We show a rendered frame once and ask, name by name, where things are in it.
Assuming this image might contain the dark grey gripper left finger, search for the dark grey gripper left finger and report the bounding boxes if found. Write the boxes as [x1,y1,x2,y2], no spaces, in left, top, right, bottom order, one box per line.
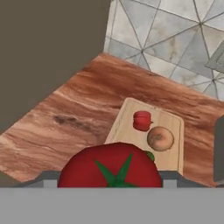
[13,170,62,188]

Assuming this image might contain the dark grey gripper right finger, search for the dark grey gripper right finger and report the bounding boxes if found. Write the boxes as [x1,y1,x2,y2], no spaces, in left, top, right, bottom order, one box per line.
[157,170,207,188]

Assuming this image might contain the red tomato with green stem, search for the red tomato with green stem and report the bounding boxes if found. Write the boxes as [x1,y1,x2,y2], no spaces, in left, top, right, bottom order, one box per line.
[57,142,163,188]

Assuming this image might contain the green avocado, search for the green avocado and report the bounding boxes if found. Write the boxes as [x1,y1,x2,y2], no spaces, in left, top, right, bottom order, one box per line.
[144,150,156,163]

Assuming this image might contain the tan round onion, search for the tan round onion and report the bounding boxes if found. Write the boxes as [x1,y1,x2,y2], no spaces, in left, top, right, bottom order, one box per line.
[146,126,175,152]

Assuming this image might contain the light wooden cutting board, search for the light wooden cutting board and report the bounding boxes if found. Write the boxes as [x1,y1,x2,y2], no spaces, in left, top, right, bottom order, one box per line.
[104,97,185,176]

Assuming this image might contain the grey appliance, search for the grey appliance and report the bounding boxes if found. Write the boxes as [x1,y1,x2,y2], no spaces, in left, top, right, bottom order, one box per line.
[213,115,224,184]

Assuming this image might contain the grey metal hood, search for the grey metal hood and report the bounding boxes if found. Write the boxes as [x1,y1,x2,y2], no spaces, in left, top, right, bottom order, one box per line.
[205,39,224,74]

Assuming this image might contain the taupe tall cabinet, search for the taupe tall cabinet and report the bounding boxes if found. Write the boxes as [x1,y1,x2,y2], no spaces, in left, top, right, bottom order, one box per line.
[0,0,113,136]

